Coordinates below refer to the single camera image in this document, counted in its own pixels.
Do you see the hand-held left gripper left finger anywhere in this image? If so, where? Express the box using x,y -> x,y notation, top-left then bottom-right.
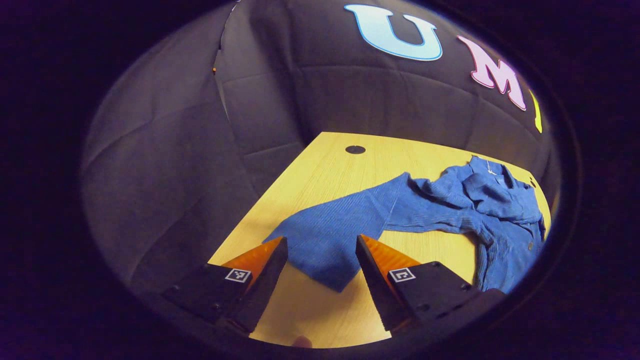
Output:
161,236 -> 289,335

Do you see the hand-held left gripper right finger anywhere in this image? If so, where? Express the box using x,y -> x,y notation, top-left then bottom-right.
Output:
355,234 -> 483,333

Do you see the blue corduroy shirt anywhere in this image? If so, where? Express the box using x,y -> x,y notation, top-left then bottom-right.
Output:
262,156 -> 547,295

